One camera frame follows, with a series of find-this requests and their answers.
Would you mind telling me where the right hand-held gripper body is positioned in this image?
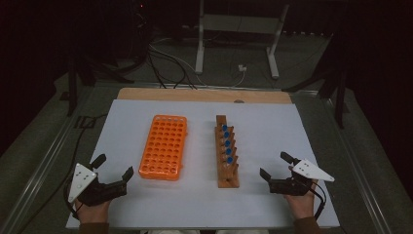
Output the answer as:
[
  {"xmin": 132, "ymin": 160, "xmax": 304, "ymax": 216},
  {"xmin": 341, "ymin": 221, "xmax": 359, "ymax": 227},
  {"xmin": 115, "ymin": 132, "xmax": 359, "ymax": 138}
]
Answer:
[{"xmin": 268, "ymin": 158, "xmax": 335, "ymax": 197}]

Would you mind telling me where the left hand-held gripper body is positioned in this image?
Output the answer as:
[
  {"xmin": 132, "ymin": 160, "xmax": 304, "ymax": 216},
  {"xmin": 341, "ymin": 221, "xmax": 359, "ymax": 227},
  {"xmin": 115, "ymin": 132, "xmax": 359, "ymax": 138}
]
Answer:
[{"xmin": 66, "ymin": 162, "xmax": 129, "ymax": 208}]

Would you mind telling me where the wooden tube rack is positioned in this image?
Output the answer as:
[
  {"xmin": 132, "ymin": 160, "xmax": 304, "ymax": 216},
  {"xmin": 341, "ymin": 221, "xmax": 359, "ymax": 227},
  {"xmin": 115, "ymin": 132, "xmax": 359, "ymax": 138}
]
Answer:
[{"xmin": 214, "ymin": 114, "xmax": 241, "ymax": 189}]

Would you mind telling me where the orange plastic tube rack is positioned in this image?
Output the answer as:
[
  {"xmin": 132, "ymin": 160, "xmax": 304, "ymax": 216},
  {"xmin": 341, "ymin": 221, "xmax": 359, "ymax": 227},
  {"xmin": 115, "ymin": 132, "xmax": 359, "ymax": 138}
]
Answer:
[{"xmin": 138, "ymin": 114, "xmax": 189, "ymax": 181}]

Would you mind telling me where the person's left hand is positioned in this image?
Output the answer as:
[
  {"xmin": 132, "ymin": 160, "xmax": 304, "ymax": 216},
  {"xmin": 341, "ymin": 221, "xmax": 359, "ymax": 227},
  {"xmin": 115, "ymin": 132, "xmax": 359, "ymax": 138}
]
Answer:
[{"xmin": 74, "ymin": 198, "xmax": 113, "ymax": 225}]

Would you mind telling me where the person's right hand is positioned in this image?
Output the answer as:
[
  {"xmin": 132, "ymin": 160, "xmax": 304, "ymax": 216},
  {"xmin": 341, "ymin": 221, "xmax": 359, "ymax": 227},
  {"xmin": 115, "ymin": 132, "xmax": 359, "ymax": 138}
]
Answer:
[{"xmin": 283, "ymin": 179, "xmax": 319, "ymax": 221}]

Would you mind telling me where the white table mat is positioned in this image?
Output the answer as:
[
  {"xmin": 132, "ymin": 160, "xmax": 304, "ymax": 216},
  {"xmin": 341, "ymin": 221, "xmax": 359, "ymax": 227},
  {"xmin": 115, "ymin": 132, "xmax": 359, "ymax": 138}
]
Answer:
[{"xmin": 65, "ymin": 98, "xmax": 341, "ymax": 230}]

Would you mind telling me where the black tripod stand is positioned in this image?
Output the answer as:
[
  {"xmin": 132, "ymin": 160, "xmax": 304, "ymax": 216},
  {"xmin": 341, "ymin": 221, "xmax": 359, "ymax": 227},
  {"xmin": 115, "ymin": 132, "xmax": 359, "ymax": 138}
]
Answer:
[
  {"xmin": 66, "ymin": 55, "xmax": 135, "ymax": 117},
  {"xmin": 282, "ymin": 32, "xmax": 350, "ymax": 130}
]

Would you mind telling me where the dark power strip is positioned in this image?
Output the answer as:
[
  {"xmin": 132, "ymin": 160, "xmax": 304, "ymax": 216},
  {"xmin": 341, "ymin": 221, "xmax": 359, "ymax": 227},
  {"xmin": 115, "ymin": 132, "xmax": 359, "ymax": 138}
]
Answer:
[{"xmin": 282, "ymin": 30, "xmax": 335, "ymax": 37}]

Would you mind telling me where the grey metal stand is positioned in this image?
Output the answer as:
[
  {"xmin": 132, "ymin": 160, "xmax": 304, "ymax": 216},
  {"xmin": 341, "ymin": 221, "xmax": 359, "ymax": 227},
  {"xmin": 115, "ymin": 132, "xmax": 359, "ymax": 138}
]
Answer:
[{"xmin": 194, "ymin": 0, "xmax": 290, "ymax": 80}]

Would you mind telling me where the dark equipment tower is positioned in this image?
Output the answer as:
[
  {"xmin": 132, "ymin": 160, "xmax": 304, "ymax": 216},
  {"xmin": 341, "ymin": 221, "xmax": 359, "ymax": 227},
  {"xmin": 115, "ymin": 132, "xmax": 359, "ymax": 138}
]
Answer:
[{"xmin": 130, "ymin": 0, "xmax": 154, "ymax": 62}]

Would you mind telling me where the thin black floor cable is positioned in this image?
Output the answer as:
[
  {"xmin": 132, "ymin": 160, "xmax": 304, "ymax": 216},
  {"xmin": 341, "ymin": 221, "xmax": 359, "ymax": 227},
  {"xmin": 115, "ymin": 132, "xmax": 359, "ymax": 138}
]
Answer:
[{"xmin": 19, "ymin": 113, "xmax": 108, "ymax": 234}]

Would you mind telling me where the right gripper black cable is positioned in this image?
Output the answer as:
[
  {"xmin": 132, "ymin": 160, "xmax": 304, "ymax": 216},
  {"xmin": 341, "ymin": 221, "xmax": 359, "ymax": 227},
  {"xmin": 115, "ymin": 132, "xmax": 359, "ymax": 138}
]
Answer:
[{"xmin": 305, "ymin": 179, "xmax": 327, "ymax": 222}]

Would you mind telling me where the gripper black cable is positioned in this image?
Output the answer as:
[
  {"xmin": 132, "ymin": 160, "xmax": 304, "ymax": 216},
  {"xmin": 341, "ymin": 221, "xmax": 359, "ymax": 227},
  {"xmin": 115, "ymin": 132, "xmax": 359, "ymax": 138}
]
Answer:
[
  {"xmin": 305, "ymin": 179, "xmax": 327, "ymax": 222},
  {"xmin": 62, "ymin": 179, "xmax": 81, "ymax": 220}
]

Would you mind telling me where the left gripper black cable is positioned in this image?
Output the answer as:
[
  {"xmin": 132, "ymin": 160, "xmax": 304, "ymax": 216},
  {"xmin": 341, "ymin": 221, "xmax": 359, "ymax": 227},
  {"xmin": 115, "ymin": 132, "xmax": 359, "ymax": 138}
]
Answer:
[{"xmin": 62, "ymin": 179, "xmax": 81, "ymax": 220}]

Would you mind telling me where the metal floor rail frame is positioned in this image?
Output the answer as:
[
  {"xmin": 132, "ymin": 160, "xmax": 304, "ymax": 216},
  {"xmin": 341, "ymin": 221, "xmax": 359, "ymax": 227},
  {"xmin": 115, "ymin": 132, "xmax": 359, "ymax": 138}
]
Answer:
[{"xmin": 0, "ymin": 81, "xmax": 395, "ymax": 234}]

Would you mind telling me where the short white plug cable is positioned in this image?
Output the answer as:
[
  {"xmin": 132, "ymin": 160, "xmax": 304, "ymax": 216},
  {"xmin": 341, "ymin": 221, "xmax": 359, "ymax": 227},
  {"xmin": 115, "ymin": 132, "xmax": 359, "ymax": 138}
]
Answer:
[{"xmin": 232, "ymin": 70, "xmax": 246, "ymax": 88}]

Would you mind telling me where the long white floor cable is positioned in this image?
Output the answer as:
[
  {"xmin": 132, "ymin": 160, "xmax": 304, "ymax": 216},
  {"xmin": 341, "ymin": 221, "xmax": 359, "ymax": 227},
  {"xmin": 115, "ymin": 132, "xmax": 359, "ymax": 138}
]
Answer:
[{"xmin": 149, "ymin": 37, "xmax": 208, "ymax": 87}]

